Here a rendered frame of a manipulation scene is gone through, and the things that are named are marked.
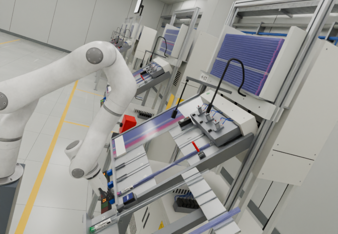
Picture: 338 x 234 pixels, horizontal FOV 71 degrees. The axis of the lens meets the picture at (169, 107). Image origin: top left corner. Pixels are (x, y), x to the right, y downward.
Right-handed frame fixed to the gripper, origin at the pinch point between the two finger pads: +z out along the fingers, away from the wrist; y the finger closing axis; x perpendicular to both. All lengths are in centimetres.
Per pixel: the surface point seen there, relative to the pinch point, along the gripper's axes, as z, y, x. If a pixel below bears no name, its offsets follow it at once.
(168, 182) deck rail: 2.2, 10.0, 28.1
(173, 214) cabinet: 33.8, -2.8, 21.3
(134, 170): 2.3, -11.9, 13.8
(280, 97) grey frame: -12, 14, 88
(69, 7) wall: -155, -871, -37
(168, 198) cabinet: 34.5, -16.7, 22.0
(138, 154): 2.4, -25.3, 18.3
